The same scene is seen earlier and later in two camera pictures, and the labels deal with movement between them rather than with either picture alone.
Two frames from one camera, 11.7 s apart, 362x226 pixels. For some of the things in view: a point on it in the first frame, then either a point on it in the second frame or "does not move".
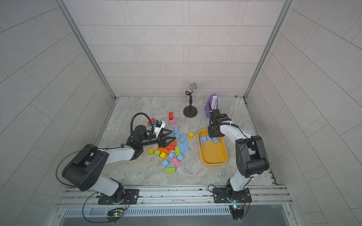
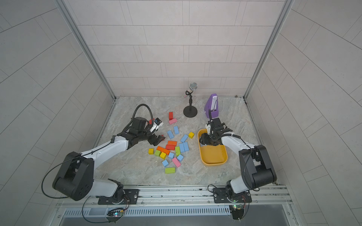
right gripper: (210, 133) → (205, 139)
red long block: (170, 147) does not move
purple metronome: (214, 102) does not move
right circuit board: (238, 211) does not move
